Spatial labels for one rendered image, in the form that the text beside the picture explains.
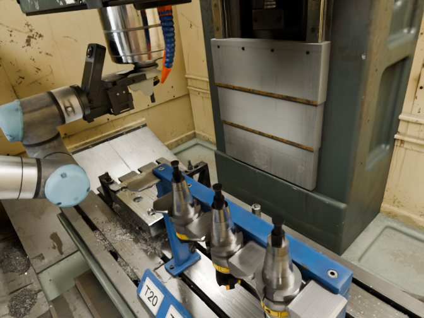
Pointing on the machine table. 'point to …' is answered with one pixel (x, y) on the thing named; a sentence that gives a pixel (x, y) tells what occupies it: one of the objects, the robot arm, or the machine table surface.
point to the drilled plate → (141, 214)
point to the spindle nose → (132, 34)
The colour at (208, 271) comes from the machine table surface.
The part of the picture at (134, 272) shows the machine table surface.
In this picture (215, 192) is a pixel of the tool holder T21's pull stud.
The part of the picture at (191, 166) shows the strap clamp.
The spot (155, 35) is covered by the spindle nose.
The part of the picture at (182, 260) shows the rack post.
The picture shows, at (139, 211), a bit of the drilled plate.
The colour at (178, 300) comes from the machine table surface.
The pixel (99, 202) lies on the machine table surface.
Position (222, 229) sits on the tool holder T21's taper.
